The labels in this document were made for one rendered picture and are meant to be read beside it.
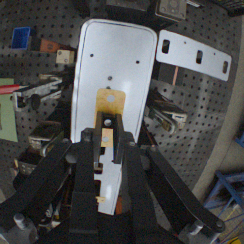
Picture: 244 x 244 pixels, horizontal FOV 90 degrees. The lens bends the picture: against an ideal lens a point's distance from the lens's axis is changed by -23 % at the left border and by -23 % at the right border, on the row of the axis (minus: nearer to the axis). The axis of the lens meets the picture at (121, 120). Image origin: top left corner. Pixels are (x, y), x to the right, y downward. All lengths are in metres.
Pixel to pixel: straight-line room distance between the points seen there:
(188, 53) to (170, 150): 0.63
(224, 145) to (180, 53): 1.95
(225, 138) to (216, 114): 1.27
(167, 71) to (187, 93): 0.38
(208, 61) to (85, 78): 0.40
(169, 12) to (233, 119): 1.92
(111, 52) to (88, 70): 0.08
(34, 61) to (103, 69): 0.47
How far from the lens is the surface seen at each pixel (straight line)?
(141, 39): 0.46
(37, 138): 0.48
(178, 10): 0.46
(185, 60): 0.51
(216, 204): 3.10
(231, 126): 2.25
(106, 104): 0.21
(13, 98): 0.30
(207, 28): 0.95
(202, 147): 1.08
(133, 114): 0.48
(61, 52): 0.41
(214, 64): 0.57
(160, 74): 0.50
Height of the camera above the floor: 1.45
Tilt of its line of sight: 68 degrees down
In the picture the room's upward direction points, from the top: 168 degrees clockwise
